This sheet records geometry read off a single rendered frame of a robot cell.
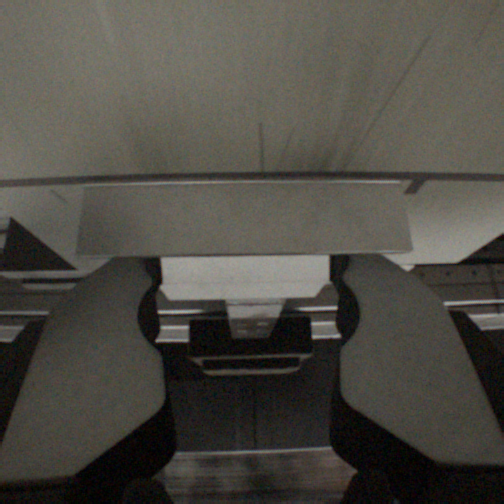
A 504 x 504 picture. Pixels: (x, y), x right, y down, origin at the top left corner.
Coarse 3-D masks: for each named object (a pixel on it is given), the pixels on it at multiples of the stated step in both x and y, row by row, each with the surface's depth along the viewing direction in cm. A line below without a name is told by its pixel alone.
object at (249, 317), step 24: (240, 312) 25; (264, 312) 25; (192, 336) 36; (216, 336) 36; (240, 336) 35; (264, 336) 35; (288, 336) 36; (312, 336) 37; (216, 360) 36; (240, 360) 36; (264, 360) 36; (288, 360) 37
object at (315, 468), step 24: (192, 456) 16; (216, 456) 16; (240, 456) 16; (264, 456) 16; (288, 456) 16; (312, 456) 16; (336, 456) 16; (168, 480) 16; (192, 480) 16; (216, 480) 16; (240, 480) 16; (264, 480) 16; (288, 480) 16; (312, 480) 16; (336, 480) 16
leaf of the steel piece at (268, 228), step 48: (96, 192) 10; (144, 192) 10; (192, 192) 10; (240, 192) 10; (288, 192) 10; (336, 192) 10; (384, 192) 10; (96, 240) 9; (144, 240) 9; (192, 240) 9; (240, 240) 9; (288, 240) 9; (336, 240) 10; (384, 240) 10
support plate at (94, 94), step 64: (0, 0) 5; (64, 0) 5; (128, 0) 5; (192, 0) 5; (256, 0) 5; (320, 0) 5; (384, 0) 5; (448, 0) 5; (0, 64) 6; (64, 64) 6; (128, 64) 6; (192, 64) 6; (256, 64) 7; (320, 64) 7; (384, 64) 7; (448, 64) 7; (0, 128) 8; (64, 128) 8; (128, 128) 8; (192, 128) 8; (256, 128) 8; (320, 128) 8; (384, 128) 8; (448, 128) 8; (0, 192) 10; (64, 192) 10; (448, 192) 11; (64, 256) 15; (448, 256) 17
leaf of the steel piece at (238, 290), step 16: (176, 288) 20; (192, 288) 20; (208, 288) 20; (224, 288) 20; (240, 288) 20; (256, 288) 20; (272, 288) 20; (288, 288) 20; (304, 288) 20; (320, 288) 21
